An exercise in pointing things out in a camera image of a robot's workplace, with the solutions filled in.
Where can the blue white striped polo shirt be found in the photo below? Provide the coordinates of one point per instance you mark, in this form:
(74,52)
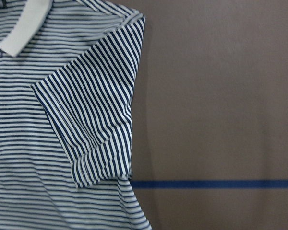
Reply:
(67,77)

